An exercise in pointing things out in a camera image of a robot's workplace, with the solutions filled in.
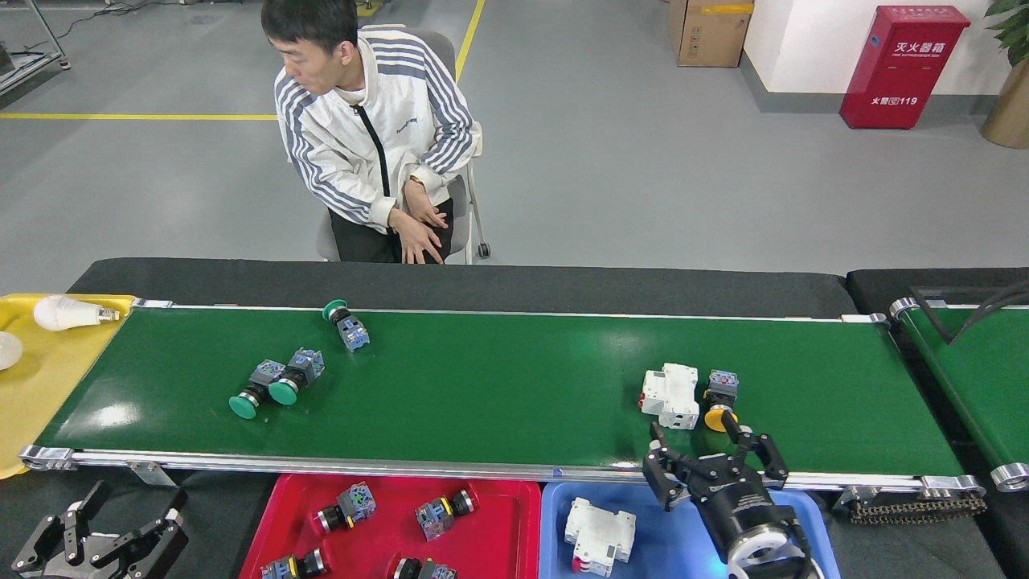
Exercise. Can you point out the brown cardboard box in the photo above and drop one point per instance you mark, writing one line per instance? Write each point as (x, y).
(711, 36)

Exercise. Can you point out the yellow push button switch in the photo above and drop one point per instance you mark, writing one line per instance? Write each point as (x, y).
(721, 418)

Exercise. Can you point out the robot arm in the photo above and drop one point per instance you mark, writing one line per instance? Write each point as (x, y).
(764, 556)

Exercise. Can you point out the golden plant pot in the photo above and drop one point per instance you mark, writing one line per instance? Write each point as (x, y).
(1009, 108)

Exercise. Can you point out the person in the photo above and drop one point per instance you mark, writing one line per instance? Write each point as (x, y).
(354, 137)

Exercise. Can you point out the grey office chair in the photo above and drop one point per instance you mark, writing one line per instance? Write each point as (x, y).
(462, 209)

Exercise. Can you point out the grey metal cart frame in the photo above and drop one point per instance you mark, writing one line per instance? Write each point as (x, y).
(52, 48)

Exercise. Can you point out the person's left forearm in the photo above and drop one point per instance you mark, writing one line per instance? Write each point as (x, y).
(450, 157)

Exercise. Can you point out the blue plastic tray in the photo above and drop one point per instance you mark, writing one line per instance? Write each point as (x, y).
(667, 547)

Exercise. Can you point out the green push button switch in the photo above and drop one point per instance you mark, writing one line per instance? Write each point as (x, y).
(354, 331)
(283, 392)
(243, 406)

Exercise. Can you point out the black capped switch part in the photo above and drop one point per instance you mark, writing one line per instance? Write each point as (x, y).
(293, 567)
(422, 571)
(438, 515)
(354, 503)

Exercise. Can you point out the red fire extinguisher box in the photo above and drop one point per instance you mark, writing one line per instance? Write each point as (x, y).
(904, 68)

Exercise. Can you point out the person's left hand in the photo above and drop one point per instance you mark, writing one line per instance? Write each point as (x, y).
(424, 203)

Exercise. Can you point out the person's right forearm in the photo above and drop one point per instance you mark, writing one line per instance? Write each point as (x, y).
(354, 205)

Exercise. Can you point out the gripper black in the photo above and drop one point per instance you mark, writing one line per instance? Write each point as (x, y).
(76, 572)
(735, 503)

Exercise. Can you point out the person's right hand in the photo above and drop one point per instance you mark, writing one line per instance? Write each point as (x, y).
(414, 237)

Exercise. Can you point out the long green conveyor belt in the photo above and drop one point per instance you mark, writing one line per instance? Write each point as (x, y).
(498, 386)

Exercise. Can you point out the green potted plant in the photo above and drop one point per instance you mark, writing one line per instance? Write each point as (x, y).
(1017, 28)

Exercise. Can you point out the white circuit breaker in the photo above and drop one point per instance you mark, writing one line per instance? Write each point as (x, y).
(671, 396)
(599, 535)

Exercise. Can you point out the yellow plastic tray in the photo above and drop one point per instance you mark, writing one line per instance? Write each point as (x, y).
(48, 402)

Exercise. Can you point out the green feeder conveyor belt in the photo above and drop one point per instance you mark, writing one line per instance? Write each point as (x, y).
(981, 386)

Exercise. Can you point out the red plastic tray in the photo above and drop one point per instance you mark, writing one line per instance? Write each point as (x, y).
(386, 547)

